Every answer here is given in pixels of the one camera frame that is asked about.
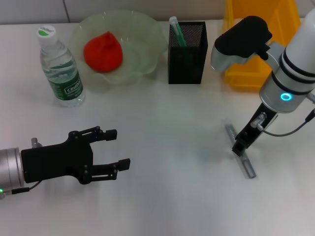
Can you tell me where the clear water bottle green label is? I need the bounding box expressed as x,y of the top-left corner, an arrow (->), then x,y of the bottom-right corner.
36,24 -> 86,108

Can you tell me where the grey pen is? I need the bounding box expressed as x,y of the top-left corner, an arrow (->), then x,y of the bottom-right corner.
224,124 -> 257,179

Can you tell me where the pale green glass fruit plate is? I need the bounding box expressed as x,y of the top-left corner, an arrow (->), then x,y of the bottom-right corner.
70,9 -> 166,87

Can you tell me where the red-orange fruit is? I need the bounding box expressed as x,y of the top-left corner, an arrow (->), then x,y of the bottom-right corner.
83,31 -> 124,73

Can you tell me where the black mesh pen holder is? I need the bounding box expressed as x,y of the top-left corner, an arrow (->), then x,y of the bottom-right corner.
168,21 -> 209,85

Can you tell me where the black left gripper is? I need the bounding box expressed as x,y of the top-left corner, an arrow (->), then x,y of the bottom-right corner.
20,126 -> 131,185

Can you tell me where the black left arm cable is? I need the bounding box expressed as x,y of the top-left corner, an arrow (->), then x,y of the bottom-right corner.
0,180 -> 42,197

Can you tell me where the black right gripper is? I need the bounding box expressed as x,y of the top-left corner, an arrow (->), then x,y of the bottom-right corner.
231,103 -> 279,157

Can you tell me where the mint green pen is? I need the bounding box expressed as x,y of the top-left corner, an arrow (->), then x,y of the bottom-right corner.
169,16 -> 188,48

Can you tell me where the yellow plastic bin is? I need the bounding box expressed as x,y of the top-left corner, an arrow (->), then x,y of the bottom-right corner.
222,0 -> 302,92

